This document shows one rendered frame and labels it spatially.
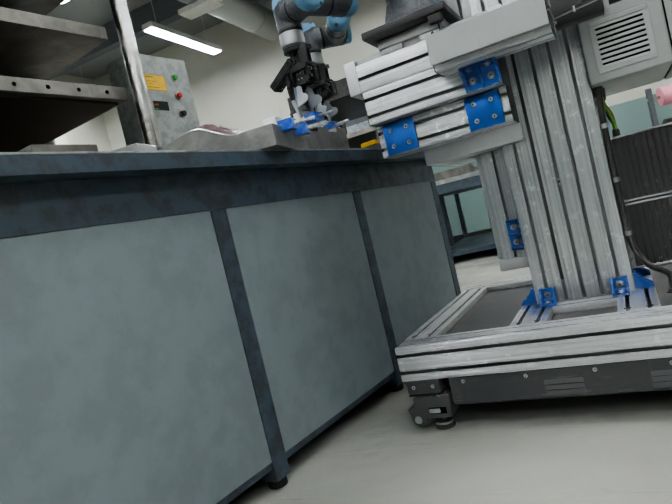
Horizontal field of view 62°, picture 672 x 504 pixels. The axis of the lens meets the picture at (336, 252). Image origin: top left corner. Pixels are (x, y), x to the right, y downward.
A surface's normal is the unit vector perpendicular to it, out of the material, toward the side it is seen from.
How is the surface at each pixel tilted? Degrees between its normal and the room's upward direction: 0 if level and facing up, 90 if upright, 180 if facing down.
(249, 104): 90
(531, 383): 90
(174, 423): 90
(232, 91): 90
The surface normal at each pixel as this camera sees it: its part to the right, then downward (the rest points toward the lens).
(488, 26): -0.44, 0.14
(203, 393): 0.81, -0.18
